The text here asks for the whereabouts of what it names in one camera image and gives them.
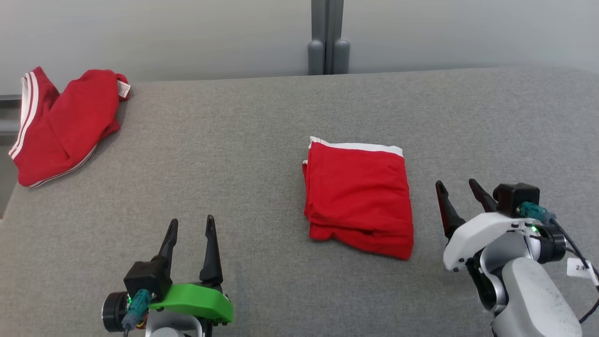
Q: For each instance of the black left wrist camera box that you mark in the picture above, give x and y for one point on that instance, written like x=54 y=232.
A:
x=147 y=278

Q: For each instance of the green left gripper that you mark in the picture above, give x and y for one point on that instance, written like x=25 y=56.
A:
x=196 y=299

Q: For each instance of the white paper tag right arm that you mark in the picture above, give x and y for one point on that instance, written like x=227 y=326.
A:
x=580 y=269

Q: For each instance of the red shorts with white band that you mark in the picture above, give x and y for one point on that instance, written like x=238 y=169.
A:
x=358 y=196

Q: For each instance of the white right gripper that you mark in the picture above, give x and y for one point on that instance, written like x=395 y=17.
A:
x=477 y=231

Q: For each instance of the grey partition post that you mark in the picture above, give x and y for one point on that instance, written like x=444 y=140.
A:
x=328 y=32

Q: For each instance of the red jersey with white sleeves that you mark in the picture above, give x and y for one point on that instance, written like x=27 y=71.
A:
x=70 y=121

